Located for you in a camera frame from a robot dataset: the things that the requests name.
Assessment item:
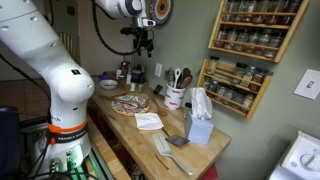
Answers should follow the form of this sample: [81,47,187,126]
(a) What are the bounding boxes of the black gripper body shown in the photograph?
[133,27,153,46]

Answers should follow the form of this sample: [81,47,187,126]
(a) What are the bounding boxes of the white paper napkin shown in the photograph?
[189,87,213,121]

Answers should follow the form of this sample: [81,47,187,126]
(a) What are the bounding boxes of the light blue tissue box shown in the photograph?
[184,110,215,146]

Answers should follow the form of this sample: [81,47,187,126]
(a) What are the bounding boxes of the colourful patterned orange plate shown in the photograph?
[111,95,151,117]

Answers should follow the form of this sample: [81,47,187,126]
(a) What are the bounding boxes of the dark blue box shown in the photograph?
[0,106,21,178]

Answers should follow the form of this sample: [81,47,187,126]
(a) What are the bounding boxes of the dark steel canister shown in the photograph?
[130,69,143,84]

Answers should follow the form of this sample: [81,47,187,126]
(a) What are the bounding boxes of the metal kitchen utensil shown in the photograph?
[164,67,175,88]

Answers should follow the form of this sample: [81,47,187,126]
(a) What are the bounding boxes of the white slotted spoon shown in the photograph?
[172,68,183,89]

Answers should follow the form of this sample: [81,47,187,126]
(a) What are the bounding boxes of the small black device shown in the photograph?
[153,84,164,96]

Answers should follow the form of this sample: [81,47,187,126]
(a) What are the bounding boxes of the brown wooden spoon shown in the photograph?
[181,67,192,80]

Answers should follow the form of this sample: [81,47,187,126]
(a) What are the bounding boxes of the blue plastic bowl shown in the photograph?
[97,74,113,83]

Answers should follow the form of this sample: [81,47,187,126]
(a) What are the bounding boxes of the white ceramic bowl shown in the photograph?
[99,78,119,91]

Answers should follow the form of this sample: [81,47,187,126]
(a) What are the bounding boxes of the white red-patterned utensil crock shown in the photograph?
[163,83,186,111]

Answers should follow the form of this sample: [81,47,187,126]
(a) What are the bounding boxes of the glass spice jar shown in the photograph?
[255,0,272,24]
[225,28,239,50]
[223,87,236,105]
[247,0,259,23]
[233,91,246,109]
[214,27,228,48]
[237,0,249,23]
[209,79,220,98]
[216,84,228,101]
[208,55,220,75]
[267,0,284,25]
[281,0,303,26]
[235,29,250,52]
[241,65,256,88]
[203,77,213,94]
[249,68,270,93]
[247,29,261,54]
[241,94,256,113]
[265,32,284,58]
[223,0,238,22]
[233,63,248,84]

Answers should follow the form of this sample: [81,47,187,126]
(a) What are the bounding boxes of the wooden chair back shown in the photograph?
[59,31,79,64]

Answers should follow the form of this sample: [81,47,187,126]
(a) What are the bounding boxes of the small dark-lid glass jar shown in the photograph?
[182,102,193,119]

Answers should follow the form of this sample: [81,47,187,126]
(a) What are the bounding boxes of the folded white napkin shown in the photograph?
[134,112,165,131]

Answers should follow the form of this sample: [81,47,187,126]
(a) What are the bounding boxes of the small wooden spice rack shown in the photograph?
[196,58,274,120]

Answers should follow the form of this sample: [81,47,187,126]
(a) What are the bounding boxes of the white spatula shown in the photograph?
[151,132,195,177]

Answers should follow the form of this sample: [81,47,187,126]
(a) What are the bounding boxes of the dark square scraper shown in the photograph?
[162,127,191,148]

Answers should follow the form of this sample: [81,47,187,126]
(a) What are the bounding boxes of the low wooden bench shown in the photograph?
[84,114,133,180]

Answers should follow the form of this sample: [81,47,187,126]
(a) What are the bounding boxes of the green-lid spice jar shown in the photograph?
[257,29,273,56]

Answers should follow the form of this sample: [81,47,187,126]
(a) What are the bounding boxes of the red cloth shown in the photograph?
[199,164,219,180]

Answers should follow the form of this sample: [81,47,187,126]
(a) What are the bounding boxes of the large wooden spice rack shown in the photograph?
[208,0,311,64]

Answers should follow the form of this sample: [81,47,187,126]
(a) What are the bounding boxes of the white stove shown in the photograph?
[266,129,320,180]

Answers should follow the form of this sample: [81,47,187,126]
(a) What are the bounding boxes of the decorative round wall plate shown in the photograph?
[148,0,174,26]

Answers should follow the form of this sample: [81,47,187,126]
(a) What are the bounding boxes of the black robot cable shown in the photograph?
[89,0,143,57]

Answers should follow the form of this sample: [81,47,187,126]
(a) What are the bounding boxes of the white light switch plate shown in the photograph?
[293,68,320,101]

